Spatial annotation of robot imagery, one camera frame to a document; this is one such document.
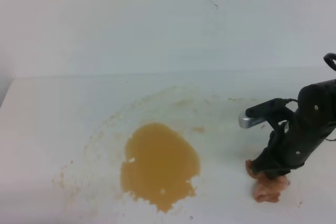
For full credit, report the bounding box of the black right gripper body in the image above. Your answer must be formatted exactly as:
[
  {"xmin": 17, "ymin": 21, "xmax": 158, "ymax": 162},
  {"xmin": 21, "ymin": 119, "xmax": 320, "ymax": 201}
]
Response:
[{"xmin": 251, "ymin": 102, "xmax": 335, "ymax": 179}]

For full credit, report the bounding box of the pink stained rag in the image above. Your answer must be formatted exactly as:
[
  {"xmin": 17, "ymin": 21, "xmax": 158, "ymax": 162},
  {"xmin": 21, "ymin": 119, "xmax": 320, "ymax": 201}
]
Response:
[{"xmin": 245, "ymin": 160, "xmax": 290, "ymax": 203}]

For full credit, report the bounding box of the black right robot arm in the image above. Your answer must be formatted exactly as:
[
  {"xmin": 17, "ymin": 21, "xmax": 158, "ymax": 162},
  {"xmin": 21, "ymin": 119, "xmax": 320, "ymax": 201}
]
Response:
[{"xmin": 246, "ymin": 80, "xmax": 335, "ymax": 179}]

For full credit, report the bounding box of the brown coffee puddle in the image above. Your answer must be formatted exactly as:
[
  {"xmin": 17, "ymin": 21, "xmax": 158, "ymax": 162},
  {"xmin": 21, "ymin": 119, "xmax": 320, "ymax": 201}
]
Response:
[{"xmin": 120, "ymin": 123, "xmax": 201, "ymax": 212}]

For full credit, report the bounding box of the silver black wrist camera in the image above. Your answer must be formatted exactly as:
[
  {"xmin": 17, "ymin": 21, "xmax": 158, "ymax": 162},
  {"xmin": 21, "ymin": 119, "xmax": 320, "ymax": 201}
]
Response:
[{"xmin": 238, "ymin": 98, "xmax": 298, "ymax": 130}]

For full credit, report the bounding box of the black cable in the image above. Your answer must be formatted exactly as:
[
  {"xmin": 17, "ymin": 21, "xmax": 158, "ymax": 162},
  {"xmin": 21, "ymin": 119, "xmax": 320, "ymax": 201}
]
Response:
[{"xmin": 323, "ymin": 53, "xmax": 336, "ymax": 72}]

